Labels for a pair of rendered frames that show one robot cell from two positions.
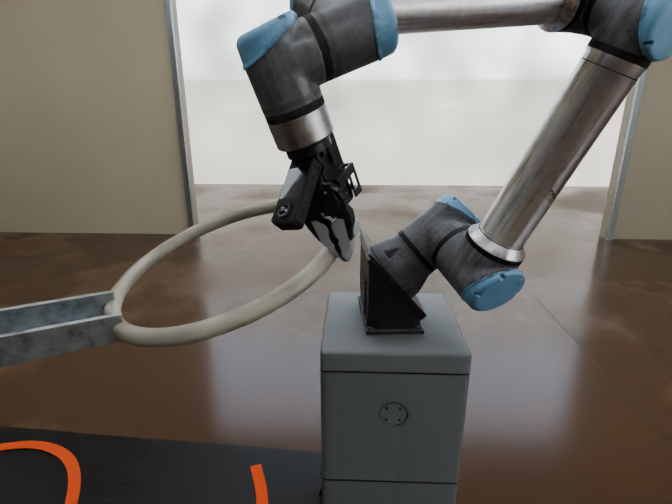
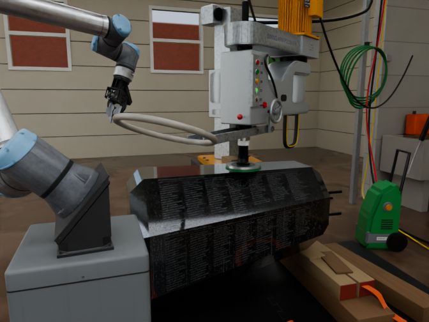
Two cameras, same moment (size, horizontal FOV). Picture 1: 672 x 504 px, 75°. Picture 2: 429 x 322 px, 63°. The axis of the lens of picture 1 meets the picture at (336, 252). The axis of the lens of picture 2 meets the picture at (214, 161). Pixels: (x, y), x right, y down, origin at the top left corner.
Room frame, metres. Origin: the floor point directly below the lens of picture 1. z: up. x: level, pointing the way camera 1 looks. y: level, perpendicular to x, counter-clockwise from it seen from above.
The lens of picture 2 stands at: (2.42, -0.14, 1.32)
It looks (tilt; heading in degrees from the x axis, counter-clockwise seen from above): 10 degrees down; 160
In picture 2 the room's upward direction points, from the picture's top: straight up
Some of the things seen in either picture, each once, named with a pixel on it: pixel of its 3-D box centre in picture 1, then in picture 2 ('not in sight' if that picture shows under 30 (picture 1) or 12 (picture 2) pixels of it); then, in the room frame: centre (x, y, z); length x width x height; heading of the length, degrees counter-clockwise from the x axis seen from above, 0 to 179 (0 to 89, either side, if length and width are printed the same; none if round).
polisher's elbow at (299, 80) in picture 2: not in sight; (292, 89); (0.12, 1.33, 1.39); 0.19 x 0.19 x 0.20
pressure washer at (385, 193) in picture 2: not in sight; (382, 198); (0.10, 2.32, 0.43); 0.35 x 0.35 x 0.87; 69
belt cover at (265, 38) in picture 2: not in sight; (273, 46); (0.29, 1.07, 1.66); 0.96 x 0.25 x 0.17; 122
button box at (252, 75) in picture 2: not in sight; (254, 81); (0.61, 0.78, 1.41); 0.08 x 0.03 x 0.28; 122
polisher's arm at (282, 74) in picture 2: not in sight; (276, 94); (0.28, 1.12, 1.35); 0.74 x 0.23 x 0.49; 122
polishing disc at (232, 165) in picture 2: not in sight; (242, 165); (0.47, 0.78, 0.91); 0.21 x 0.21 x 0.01
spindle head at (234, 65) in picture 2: not in sight; (251, 91); (0.43, 0.84, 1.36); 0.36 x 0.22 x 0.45; 122
